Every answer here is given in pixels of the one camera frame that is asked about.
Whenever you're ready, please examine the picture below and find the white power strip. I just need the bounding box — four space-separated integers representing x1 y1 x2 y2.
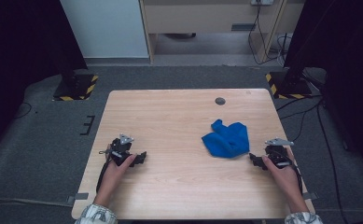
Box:
250 0 275 7

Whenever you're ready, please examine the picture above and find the striped black stand base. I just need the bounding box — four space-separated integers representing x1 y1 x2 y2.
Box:
52 73 100 102
265 71 314 100

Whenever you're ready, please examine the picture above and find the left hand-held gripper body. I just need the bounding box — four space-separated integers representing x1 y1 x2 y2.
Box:
99 133 137 167

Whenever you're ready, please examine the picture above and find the thin black floor cable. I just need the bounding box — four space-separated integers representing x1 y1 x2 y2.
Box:
13 101 34 120

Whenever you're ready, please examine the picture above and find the black curtain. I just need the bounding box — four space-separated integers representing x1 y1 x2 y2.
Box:
283 0 363 180
0 0 89 160

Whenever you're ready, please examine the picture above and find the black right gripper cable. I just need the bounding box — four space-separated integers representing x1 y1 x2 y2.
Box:
288 158 305 196

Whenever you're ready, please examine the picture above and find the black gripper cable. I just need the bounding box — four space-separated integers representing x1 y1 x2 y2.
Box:
288 158 305 196
95 154 114 194

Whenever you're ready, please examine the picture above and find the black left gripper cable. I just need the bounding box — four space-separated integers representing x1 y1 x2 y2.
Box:
95 154 114 194

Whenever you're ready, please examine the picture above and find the grey tape strip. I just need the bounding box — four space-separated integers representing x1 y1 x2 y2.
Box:
66 192 91 205
302 191 320 201

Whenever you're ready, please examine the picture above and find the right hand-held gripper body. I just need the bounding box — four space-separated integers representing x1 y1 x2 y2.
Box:
264 137 295 170

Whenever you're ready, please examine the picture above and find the person's right hand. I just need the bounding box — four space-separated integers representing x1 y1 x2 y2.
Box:
261 150 302 201

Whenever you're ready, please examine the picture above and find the person's left hand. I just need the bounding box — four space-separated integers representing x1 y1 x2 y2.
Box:
96 154 137 201

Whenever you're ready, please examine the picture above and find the blue microfibre cloth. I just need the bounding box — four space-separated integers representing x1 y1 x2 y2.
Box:
201 119 251 159

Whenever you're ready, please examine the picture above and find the white partition panel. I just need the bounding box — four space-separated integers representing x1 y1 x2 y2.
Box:
59 0 150 60

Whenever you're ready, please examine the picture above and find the long black floor cable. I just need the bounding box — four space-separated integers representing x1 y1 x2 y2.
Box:
315 104 342 224

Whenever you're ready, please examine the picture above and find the black hanging power cable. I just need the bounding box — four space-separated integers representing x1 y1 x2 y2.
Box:
246 3 286 66

